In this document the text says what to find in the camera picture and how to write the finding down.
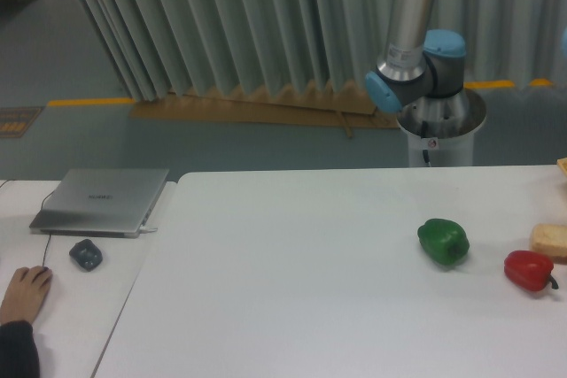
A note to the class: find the wooden board corner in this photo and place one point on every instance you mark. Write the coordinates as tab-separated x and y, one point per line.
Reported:
562	165

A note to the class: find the white usb plug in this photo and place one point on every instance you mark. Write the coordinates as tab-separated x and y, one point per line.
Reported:
146	230

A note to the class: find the bread slice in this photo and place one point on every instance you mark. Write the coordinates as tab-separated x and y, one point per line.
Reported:
550	240

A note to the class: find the black sleeved forearm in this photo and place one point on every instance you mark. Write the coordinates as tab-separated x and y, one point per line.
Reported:
19	355

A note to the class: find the pale green folding curtain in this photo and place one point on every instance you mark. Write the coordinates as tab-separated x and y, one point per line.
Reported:
163	46

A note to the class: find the green bell pepper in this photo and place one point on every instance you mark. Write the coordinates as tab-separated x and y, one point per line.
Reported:
444	241

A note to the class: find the person's bare hand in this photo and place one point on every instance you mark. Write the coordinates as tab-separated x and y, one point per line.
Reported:
25	295

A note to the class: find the dark grey small controller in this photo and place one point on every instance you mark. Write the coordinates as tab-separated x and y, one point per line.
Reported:
86	255

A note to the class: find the brown cardboard sheet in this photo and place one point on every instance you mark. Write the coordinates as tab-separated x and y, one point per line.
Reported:
200	109

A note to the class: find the red bell pepper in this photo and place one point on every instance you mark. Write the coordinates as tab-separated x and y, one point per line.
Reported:
530	270

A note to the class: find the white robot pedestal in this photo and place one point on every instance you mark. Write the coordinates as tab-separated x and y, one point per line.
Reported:
441	131

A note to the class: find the silver closed laptop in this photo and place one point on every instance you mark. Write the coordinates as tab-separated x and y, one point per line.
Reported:
101	202

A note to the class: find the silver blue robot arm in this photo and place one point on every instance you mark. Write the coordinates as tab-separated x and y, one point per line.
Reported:
433	46

